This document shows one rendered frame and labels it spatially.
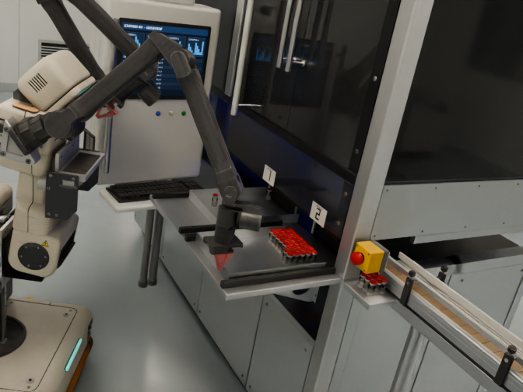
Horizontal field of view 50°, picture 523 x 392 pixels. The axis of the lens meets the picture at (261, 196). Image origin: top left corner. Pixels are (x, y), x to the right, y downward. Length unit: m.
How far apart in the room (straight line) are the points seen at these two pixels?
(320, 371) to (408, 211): 0.62
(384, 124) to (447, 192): 0.41
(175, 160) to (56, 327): 0.85
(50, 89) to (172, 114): 0.74
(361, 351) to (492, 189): 0.72
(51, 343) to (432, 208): 1.50
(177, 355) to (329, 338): 1.05
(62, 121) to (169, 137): 0.88
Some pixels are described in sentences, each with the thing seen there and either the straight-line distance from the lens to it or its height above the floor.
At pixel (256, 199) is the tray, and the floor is 0.88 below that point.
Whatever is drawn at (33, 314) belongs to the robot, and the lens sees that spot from 2.51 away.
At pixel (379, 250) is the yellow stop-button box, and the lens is 1.68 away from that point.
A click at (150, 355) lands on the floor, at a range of 2.74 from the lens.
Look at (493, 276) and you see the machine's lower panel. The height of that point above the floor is 0.79.
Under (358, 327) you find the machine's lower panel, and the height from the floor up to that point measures 0.67.
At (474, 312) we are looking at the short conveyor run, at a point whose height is 0.96.
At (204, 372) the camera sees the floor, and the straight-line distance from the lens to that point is 2.68.
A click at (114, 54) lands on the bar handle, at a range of 2.17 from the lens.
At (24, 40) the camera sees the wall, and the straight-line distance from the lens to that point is 6.85.
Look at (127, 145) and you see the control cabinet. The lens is 2.36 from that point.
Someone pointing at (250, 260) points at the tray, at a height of 0.88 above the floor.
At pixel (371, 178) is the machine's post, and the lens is 1.65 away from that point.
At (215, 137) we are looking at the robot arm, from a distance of 1.53.
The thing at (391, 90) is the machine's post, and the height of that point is 1.49.
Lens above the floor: 1.73
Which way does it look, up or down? 22 degrees down
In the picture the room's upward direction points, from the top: 10 degrees clockwise
